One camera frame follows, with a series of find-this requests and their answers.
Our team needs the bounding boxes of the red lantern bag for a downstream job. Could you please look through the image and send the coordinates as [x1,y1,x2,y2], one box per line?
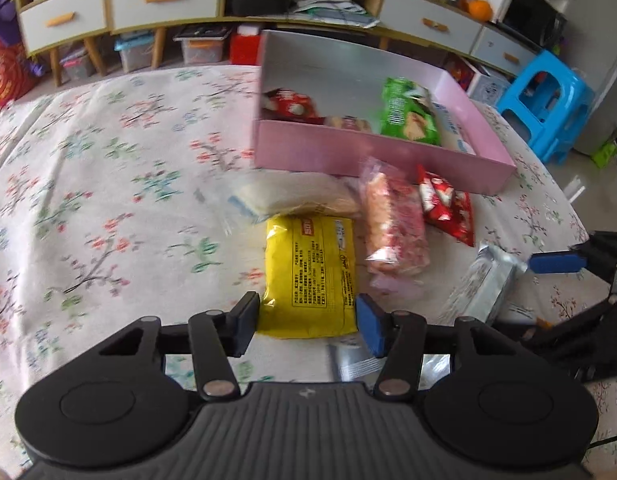
[0,39,38,107]

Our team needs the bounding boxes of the yellow snack packet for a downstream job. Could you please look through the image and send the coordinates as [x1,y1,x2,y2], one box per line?
[258,216,357,339]

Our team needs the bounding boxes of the beef jerky cracker packet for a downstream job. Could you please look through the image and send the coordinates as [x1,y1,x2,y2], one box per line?
[324,116,373,133]

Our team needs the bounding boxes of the clear storage bin blue lid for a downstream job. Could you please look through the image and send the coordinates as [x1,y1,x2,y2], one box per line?
[114,32,154,74]

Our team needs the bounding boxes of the white red small packet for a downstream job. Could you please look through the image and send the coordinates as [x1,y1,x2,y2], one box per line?
[327,334,451,390]

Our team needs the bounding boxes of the red snack packet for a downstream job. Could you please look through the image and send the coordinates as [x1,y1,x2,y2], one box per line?
[261,88,324,125]
[416,165,475,247]

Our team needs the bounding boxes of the floral table cloth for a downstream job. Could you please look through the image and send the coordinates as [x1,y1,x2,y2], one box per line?
[0,65,617,478]

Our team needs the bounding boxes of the red shoe box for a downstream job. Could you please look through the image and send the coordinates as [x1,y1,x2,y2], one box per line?
[229,32,262,66]

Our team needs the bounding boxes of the green chips packet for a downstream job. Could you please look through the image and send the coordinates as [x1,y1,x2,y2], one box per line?
[380,77,441,146]

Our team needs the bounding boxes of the blue white bread packet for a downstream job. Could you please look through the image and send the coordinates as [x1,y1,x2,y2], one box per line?
[431,102,476,155]

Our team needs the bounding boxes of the clear bin under cabinet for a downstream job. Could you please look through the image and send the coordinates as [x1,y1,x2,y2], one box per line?
[174,24,230,65]

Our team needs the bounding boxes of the pink cardboard box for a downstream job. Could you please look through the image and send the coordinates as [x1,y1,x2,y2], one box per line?
[252,29,519,196]

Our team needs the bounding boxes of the blue plastic stool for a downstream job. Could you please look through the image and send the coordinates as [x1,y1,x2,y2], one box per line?
[496,50,594,164]

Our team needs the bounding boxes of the orange fruit lower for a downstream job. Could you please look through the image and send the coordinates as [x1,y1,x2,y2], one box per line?
[467,0,493,23]

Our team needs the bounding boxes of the black microwave oven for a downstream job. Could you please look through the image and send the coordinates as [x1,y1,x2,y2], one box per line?
[475,0,587,51]

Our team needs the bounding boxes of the pink rice cracker packet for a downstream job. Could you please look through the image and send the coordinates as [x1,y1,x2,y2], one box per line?
[359,157,430,278]

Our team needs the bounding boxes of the wooden tv cabinet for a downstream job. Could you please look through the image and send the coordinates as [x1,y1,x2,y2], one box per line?
[14,0,539,76]

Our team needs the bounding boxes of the clear white bread packet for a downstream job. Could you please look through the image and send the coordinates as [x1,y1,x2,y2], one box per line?
[197,169,359,233]

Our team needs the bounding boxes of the white patterned storage box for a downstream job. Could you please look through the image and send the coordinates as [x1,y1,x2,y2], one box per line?
[443,53,510,107]

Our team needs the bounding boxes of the silver cracker packet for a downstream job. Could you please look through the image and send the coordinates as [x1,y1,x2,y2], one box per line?
[435,242,528,326]

